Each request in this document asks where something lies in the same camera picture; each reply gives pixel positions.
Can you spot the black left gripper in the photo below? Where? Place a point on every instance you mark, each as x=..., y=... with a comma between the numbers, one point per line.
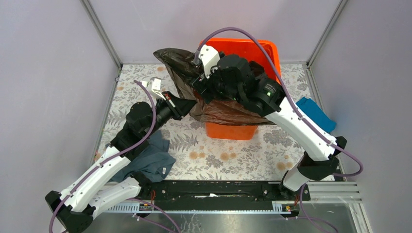
x=179, y=107

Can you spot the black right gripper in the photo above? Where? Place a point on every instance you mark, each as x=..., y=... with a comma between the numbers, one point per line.
x=202, y=83

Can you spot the black plastic trash bag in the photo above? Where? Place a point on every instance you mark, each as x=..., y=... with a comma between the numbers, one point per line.
x=211, y=107

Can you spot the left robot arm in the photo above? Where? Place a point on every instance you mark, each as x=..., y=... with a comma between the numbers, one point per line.
x=79, y=204

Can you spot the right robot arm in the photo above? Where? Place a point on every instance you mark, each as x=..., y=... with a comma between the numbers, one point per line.
x=230, y=77

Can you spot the orange plastic trash bin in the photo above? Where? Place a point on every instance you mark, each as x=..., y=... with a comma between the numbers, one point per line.
x=247, y=49

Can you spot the grey-blue crumpled cloth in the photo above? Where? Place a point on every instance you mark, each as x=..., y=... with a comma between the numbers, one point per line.
x=154, y=162

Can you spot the floral patterned table mat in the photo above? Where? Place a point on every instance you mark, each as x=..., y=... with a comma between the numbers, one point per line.
x=267, y=156

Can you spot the bright blue folded cloth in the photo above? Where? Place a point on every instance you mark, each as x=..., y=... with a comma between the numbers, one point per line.
x=315, y=113

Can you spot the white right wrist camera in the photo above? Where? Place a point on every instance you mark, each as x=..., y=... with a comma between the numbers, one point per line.
x=209, y=57

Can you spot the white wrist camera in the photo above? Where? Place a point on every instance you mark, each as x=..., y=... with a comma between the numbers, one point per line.
x=209, y=57
x=153, y=85

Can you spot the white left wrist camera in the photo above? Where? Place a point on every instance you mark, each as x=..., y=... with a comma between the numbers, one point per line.
x=153, y=85

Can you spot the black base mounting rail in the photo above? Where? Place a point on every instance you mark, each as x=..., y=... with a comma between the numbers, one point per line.
x=242, y=196

